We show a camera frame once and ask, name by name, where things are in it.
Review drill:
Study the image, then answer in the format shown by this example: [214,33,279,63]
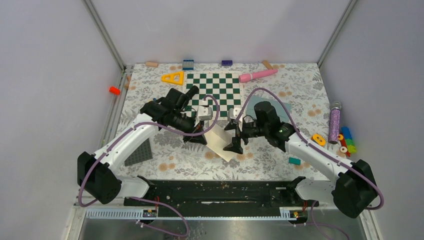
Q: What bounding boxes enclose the pink toy microphone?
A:
[238,69,278,83]

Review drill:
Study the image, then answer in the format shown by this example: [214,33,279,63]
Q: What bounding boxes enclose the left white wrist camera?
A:
[194,105,213,126]

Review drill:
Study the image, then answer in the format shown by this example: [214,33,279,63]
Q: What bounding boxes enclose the blue grey lego brick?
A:
[181,59,195,71]

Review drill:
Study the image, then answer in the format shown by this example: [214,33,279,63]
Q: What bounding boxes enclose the teal small block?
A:
[288,157,302,166]

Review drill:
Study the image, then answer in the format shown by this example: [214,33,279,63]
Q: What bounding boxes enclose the purple glitter microphone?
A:
[328,101,342,144]

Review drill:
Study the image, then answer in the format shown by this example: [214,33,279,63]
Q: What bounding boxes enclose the yellow triangle toy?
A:
[161,71,184,86]

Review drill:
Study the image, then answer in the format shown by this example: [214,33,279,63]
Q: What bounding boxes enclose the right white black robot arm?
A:
[223,101,378,219]

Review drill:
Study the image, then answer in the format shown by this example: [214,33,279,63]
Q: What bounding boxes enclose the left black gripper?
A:
[171,110,208,146]

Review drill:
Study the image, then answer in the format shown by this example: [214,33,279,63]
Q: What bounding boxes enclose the black silver microphone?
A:
[185,85,200,100]

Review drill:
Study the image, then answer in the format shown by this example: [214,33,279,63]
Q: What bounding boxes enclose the floral patterned table mat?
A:
[118,63,330,181]

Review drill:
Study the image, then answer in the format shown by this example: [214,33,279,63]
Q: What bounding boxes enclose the colourful block toy pile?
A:
[339,126,357,154]

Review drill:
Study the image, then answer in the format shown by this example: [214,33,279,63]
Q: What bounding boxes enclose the grey lego baseplate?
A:
[124,139,153,167]

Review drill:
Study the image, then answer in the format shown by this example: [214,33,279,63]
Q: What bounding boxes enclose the wooden cylinder peg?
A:
[145,61,159,68]
[262,60,274,70]

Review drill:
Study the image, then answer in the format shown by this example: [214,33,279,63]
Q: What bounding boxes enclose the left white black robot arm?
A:
[77,86,213,207]

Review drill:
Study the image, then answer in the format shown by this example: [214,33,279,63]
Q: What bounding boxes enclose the grey-blue envelope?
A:
[244,95,290,123]

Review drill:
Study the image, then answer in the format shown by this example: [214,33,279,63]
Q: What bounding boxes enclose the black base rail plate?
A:
[123,180,313,218]

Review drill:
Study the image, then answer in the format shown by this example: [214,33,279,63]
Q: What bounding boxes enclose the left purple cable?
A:
[77,94,221,239]

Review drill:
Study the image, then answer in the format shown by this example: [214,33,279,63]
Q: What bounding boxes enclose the purple lego brick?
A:
[221,60,233,66]

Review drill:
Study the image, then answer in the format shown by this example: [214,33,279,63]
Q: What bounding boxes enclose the green white chessboard mat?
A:
[183,71,244,120]

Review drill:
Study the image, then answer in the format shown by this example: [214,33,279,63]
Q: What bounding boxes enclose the right wooden cylinder peg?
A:
[262,60,274,70]

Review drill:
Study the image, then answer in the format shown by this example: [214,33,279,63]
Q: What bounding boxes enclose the left wooden cylinder peg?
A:
[145,61,159,68]

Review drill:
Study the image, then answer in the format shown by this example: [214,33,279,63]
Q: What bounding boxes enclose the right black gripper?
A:
[223,119,269,155]

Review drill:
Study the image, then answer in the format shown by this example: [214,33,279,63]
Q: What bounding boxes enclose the orange red small cylinder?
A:
[108,86,121,96]

